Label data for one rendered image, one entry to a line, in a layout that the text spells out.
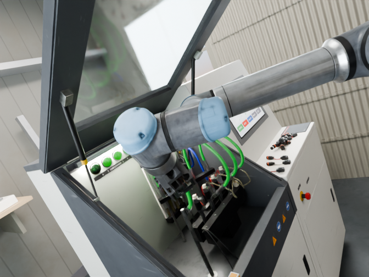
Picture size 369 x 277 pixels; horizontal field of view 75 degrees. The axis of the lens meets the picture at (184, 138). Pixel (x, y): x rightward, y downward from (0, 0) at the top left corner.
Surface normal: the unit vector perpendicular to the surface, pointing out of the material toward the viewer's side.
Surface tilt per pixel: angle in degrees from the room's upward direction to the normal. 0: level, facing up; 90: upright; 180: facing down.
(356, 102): 90
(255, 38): 90
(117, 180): 90
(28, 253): 90
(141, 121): 45
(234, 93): 65
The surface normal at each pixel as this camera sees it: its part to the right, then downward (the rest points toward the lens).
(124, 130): -0.24, -0.48
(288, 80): -0.07, 0.19
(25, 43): 0.79, -0.19
